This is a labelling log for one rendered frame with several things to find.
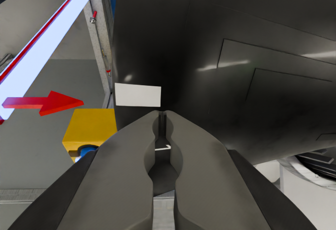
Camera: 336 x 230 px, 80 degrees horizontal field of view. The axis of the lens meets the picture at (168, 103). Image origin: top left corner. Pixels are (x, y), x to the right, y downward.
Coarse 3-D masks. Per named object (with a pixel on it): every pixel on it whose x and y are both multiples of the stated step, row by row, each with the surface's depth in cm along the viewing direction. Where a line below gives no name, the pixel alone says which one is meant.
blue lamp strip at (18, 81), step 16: (80, 0) 30; (64, 16) 25; (48, 32) 21; (64, 32) 25; (32, 48) 19; (48, 48) 21; (32, 64) 19; (16, 80) 17; (32, 80) 19; (0, 96) 15; (16, 96) 17; (0, 112) 15
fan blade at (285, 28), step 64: (128, 0) 12; (192, 0) 12; (256, 0) 12; (320, 0) 11; (128, 64) 13; (192, 64) 13; (256, 64) 13; (320, 64) 13; (256, 128) 16; (320, 128) 17
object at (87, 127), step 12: (72, 120) 42; (84, 120) 42; (96, 120) 42; (108, 120) 42; (72, 132) 40; (84, 132) 40; (96, 132) 40; (108, 132) 40; (72, 144) 38; (84, 144) 39; (96, 144) 39
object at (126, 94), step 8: (120, 88) 14; (128, 88) 14; (136, 88) 14; (144, 88) 14; (152, 88) 14; (160, 88) 14; (120, 96) 14; (128, 96) 14; (136, 96) 14; (144, 96) 14; (152, 96) 14; (120, 104) 15; (128, 104) 15; (136, 104) 15; (144, 104) 15; (152, 104) 15
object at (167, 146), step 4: (156, 140) 16; (160, 140) 16; (164, 140) 16; (156, 144) 17; (160, 144) 17; (164, 144) 17; (168, 144) 17; (156, 148) 17; (160, 148) 17; (164, 148) 17; (168, 148) 17; (156, 152) 17; (160, 152) 17; (164, 152) 17; (168, 152) 17; (156, 156) 17; (160, 156) 17
